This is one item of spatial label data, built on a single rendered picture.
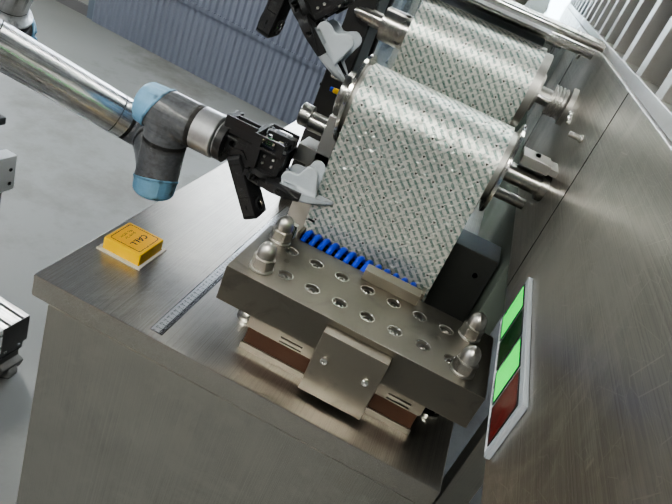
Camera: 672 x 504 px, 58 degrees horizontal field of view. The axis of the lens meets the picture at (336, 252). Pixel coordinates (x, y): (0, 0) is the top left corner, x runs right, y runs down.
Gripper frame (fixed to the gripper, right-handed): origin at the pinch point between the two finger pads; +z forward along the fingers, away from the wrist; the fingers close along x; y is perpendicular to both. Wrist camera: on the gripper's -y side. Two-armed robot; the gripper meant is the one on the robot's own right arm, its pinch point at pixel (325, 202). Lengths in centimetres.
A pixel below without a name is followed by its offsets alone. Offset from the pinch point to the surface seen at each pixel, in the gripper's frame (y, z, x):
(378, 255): -4.2, 11.5, -0.3
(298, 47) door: -57, -112, 322
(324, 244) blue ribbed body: -5.2, 3.0, -3.3
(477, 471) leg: -47, 49, 13
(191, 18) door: -73, -197, 330
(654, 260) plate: 30, 30, -48
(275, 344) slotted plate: -15.5, 4.2, -18.8
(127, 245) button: -16.6, -25.4, -12.8
